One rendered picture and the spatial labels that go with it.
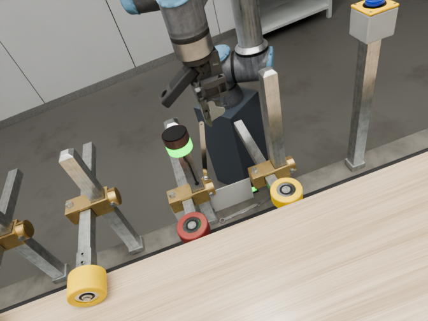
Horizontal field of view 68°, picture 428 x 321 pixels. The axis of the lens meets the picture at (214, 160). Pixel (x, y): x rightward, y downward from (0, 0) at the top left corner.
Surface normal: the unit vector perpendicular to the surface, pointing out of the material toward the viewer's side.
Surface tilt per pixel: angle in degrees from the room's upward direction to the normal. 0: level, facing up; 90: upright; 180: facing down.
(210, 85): 90
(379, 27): 90
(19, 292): 0
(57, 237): 0
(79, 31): 90
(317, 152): 0
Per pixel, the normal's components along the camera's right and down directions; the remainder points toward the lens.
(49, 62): 0.36, 0.60
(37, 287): -0.22, -0.69
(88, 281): 0.25, -0.77
